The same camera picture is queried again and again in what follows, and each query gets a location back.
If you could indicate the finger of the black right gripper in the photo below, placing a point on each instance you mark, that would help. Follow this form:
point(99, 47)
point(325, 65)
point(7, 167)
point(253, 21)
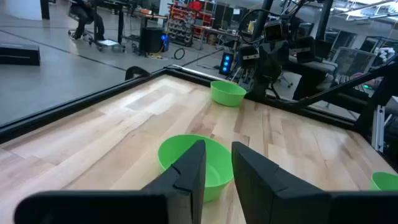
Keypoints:
point(248, 57)
point(304, 49)

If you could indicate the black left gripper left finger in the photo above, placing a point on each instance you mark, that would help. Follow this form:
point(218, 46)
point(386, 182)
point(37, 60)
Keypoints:
point(186, 180)

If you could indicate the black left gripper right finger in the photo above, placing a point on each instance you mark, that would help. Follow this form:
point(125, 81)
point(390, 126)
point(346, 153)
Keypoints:
point(264, 193)

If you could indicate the green plastic bowl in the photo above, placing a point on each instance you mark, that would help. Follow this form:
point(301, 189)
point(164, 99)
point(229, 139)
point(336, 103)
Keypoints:
point(227, 95)
point(385, 182)
point(217, 161)

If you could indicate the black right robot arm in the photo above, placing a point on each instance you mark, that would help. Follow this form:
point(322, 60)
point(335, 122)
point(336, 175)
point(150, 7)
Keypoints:
point(262, 88)

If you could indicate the red parts bin shelf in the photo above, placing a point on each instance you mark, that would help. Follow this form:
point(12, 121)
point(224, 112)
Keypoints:
point(186, 23)

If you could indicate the black computer tower blue light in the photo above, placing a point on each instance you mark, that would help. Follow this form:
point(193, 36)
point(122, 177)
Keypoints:
point(152, 40)
point(226, 63)

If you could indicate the silver aluminium profile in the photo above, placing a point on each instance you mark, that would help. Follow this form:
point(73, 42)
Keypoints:
point(378, 127)

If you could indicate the black desk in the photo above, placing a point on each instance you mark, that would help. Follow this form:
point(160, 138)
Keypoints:
point(120, 21)

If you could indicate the person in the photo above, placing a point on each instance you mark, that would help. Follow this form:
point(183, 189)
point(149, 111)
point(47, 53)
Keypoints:
point(87, 17)

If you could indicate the black office chair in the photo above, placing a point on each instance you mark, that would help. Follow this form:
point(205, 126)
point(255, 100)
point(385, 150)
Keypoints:
point(79, 29)

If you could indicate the flat black floor box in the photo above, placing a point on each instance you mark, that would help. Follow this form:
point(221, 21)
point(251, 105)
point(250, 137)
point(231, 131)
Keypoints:
point(18, 54)

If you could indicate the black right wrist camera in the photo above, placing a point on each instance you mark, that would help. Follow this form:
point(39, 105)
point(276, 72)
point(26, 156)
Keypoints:
point(273, 31)

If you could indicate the black aluminium table frame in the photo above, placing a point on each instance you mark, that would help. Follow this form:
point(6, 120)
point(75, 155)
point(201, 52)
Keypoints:
point(77, 101)

